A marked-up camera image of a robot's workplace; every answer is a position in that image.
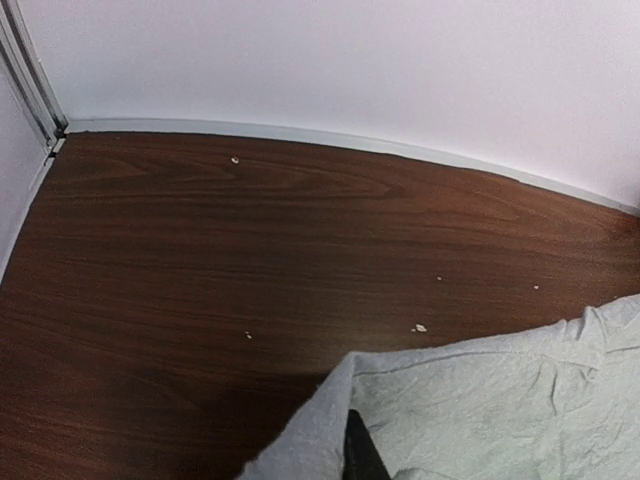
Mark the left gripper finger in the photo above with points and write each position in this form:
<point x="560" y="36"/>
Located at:
<point x="362" y="460"/>

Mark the grey long sleeve shirt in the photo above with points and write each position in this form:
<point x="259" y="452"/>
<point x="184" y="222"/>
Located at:
<point x="556" y="402"/>

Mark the left aluminium frame post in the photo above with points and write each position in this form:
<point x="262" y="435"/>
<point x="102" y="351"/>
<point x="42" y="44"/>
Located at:
<point x="29" y="81"/>

